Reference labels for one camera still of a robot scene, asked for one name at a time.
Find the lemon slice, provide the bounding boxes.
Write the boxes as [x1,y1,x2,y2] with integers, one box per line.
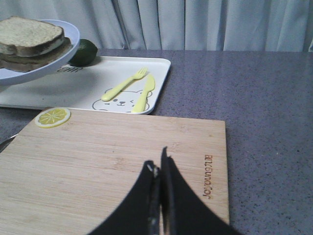
[34,107,71,128]

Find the white bear tray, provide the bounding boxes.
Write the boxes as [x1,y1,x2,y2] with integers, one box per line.
[0,56,171,114]

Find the bamboo cutting board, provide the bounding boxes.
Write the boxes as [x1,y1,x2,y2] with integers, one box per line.
[0,109,229,235]

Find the yellow plastic knife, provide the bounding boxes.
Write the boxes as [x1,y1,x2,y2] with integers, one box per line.
[132,74,155,113]

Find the bread slice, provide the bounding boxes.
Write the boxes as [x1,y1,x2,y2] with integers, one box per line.
[0,17,65,57]
[0,37,72,72]

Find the metal knife blade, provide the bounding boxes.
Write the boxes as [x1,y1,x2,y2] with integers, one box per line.
[0,134,18,152]

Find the light blue round plate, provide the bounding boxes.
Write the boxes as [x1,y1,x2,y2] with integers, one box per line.
[0,19,80,86]

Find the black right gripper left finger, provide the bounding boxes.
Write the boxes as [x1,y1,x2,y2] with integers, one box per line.
[90,161,160,235]

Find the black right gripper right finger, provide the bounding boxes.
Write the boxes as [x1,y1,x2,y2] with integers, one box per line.
[160,147,240,235]

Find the white curtain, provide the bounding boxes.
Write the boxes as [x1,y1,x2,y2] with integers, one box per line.
[0,0,313,52]

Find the yellow plastic fork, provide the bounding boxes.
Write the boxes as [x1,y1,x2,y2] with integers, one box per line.
[101,68,148,101]

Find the green lime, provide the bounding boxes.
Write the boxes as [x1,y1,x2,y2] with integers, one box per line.
[68,39,98,67]

